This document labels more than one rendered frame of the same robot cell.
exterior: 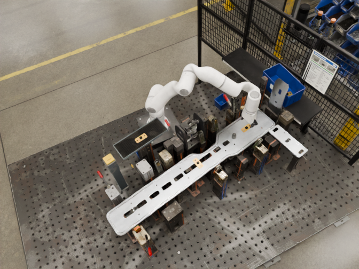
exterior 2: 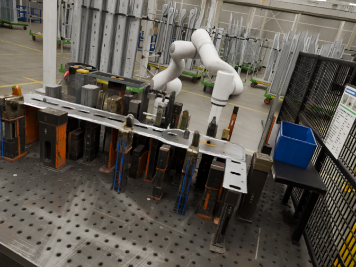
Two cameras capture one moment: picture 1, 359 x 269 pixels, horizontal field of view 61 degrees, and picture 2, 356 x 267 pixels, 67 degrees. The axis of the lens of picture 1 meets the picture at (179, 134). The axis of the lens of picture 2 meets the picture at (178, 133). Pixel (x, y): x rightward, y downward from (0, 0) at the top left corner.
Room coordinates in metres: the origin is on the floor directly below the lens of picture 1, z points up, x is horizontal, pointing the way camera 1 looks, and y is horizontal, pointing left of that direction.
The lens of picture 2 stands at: (0.09, -1.25, 1.54)
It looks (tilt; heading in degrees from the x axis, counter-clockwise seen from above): 21 degrees down; 41
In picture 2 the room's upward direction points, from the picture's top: 11 degrees clockwise
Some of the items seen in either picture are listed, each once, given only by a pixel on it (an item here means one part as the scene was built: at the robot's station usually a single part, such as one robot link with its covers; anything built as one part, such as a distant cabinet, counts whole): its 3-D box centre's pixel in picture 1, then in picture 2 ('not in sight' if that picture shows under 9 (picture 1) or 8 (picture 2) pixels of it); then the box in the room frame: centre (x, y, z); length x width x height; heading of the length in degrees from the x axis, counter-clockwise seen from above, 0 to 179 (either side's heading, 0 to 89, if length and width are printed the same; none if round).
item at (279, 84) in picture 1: (277, 96); (267, 126); (1.35, -0.73, 1.17); 0.12 x 0.01 x 0.34; 32
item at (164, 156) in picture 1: (168, 167); (112, 126); (1.02, 0.11, 0.89); 0.13 x 0.11 x 0.38; 32
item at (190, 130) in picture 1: (190, 140); (153, 125); (1.20, -0.08, 0.94); 0.18 x 0.13 x 0.49; 122
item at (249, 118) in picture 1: (249, 113); (216, 112); (1.22, -0.50, 1.18); 0.10 x 0.07 x 0.11; 32
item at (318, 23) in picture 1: (315, 24); not in sight; (1.65, -0.99, 1.53); 0.06 x 0.06 x 0.20
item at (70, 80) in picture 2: not in sight; (80, 87); (2.18, 2.80, 0.36); 0.54 x 0.50 x 0.73; 21
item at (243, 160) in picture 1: (241, 168); (161, 173); (0.97, -0.43, 0.84); 0.11 x 0.08 x 0.29; 32
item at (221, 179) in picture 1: (219, 183); (123, 158); (0.86, -0.25, 0.87); 0.12 x 0.09 x 0.35; 32
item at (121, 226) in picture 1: (196, 165); (124, 123); (0.96, -0.09, 1.00); 1.38 x 0.22 x 0.02; 122
